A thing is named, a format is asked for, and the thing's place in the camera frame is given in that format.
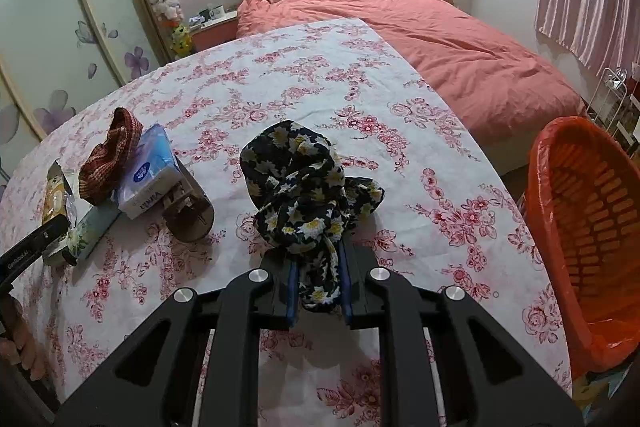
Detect navy and teal tissue packet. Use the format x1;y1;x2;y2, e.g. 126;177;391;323
66;206;123;267

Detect black floral cloth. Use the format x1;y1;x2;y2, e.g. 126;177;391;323
239;120;386;313

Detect bed with salmon duvet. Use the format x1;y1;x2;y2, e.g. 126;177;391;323
236;0;586;175

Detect person's left hand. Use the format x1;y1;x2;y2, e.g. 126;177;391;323
0;297;47;383

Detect white wire rack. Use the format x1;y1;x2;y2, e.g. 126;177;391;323
585;67;640;142

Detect floral tablecloth table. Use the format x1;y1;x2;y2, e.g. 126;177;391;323
0;18;573;427

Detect blue tissue pack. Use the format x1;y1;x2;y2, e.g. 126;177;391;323
111;124;183;220

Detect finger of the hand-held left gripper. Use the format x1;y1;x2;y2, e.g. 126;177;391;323
40;214;69;249

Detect orange plastic laundry basket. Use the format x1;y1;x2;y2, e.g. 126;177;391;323
522;116;640;380

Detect plush toy stack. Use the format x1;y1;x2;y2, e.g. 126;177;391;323
142;0;193;58

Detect yellow patterned snack bag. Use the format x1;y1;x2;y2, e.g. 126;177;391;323
41;159;76;268

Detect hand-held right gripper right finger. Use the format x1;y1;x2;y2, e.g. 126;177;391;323
340;242;586;427

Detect glass wardrobe with purple flowers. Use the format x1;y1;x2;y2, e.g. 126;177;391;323
0;0;171;188

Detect red woven cloth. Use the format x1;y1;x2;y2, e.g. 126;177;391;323
79;107;145;206

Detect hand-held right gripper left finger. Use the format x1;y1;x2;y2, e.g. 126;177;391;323
52;252;302;427

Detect brown slipper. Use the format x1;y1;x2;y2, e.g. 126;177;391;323
162;159;217;244

